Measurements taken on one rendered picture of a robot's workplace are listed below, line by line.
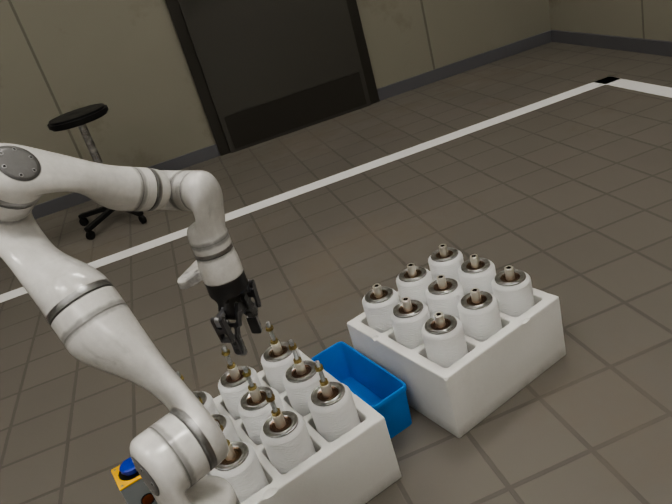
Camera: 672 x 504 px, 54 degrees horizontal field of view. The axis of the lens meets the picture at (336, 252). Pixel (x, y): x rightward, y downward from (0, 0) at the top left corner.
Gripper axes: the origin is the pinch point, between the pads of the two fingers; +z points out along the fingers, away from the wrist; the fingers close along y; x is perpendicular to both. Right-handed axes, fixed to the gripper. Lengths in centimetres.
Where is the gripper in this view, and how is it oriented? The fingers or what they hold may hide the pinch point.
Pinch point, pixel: (247, 337)
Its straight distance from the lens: 127.4
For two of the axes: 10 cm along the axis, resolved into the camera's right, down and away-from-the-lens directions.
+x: -9.1, 0.7, 4.0
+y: 3.2, -5.0, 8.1
